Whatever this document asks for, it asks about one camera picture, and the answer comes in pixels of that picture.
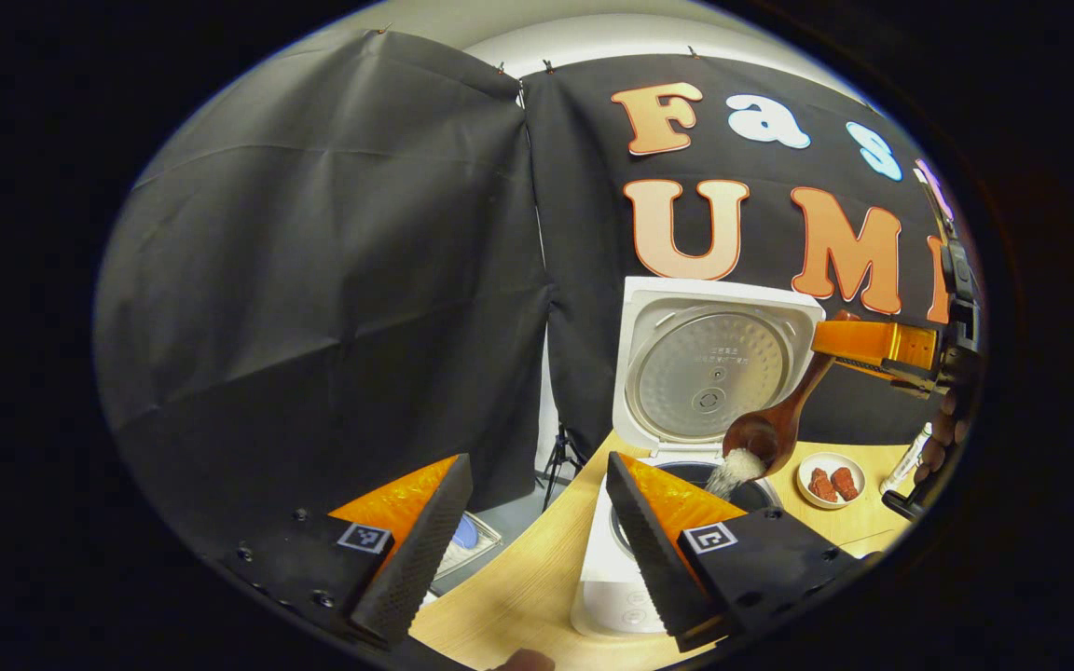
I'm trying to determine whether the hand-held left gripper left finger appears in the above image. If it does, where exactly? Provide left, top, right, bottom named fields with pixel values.
left=200, top=454, right=475, bottom=646

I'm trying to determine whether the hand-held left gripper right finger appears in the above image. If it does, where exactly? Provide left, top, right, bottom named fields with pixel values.
left=605, top=452, right=874, bottom=653

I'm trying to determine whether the white rice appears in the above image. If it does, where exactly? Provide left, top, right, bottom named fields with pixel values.
left=705, top=447, right=769, bottom=501

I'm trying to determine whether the white rice cooker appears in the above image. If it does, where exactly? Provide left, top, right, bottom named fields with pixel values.
left=571, top=276, right=827, bottom=639

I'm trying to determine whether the clear plastic box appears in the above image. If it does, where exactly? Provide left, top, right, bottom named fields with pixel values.
left=430, top=511, right=503, bottom=583

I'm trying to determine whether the white squeeze tube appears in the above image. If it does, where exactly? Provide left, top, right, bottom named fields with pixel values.
left=880, top=422, right=932, bottom=495

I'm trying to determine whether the round cream plate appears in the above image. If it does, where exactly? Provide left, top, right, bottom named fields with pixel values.
left=796, top=452, right=867, bottom=510

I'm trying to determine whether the black tripod stand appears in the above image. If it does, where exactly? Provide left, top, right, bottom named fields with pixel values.
left=542, top=424, right=589, bottom=512

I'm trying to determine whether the black backdrop cloth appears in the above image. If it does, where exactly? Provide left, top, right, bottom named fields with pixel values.
left=94, top=28, right=981, bottom=551

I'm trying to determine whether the row of backdrop clips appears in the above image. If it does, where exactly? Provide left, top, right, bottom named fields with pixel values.
left=377, top=23, right=698, bottom=77

